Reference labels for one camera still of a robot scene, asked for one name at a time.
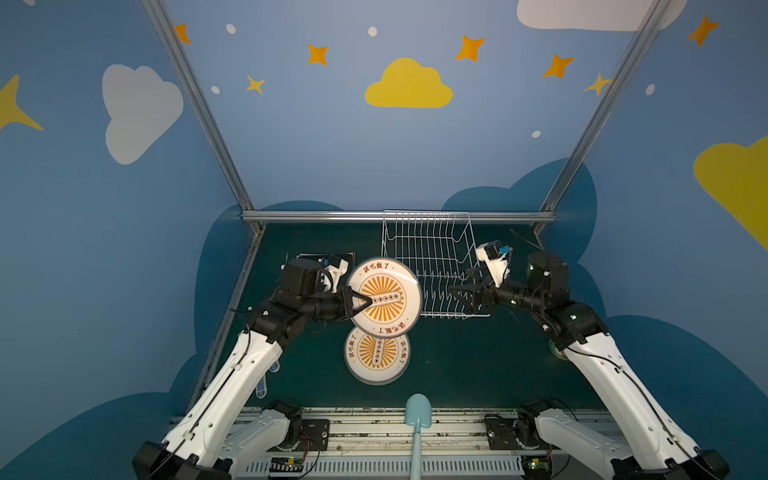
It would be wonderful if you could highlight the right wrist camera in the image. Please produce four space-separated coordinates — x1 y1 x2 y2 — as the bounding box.
476 240 513 288

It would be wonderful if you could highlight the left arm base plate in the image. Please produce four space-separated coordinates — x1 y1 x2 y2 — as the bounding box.
270 419 330 452

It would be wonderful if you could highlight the light blue toy shovel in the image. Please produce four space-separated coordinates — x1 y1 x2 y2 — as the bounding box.
405 393 432 480

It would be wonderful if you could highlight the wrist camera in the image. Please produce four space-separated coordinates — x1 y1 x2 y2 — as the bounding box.
323 256 349 292
476 240 513 288

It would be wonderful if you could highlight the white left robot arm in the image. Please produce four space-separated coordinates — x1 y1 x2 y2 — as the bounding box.
132 253 372 479

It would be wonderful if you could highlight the white round plate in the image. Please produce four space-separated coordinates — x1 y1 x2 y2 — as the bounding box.
344 327 411 386
347 258 423 339

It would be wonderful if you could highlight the small printed cup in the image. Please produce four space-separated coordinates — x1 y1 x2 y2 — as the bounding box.
548 340 569 362

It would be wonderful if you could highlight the right circuit board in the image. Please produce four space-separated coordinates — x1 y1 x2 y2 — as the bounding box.
521 457 552 480

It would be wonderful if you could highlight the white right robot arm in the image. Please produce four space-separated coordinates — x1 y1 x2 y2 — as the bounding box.
449 242 730 479

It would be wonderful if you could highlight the circuit board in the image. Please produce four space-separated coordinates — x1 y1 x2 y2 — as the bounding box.
269 457 304 474
521 457 552 480

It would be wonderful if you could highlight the blue dotted work glove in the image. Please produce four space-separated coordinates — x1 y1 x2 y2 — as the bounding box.
255 361 280 399

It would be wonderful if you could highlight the left circuit board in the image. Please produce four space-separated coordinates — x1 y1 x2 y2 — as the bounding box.
269 457 304 474

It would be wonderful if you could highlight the white wire dish rack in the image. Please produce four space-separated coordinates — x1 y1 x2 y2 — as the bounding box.
381 210 484 319

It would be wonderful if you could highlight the black square plate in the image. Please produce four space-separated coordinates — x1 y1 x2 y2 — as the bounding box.
307 252 356 270

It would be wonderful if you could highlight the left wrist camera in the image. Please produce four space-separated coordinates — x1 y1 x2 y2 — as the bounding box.
323 256 349 292

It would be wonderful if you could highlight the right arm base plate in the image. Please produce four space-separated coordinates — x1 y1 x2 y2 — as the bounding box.
483 414 563 451

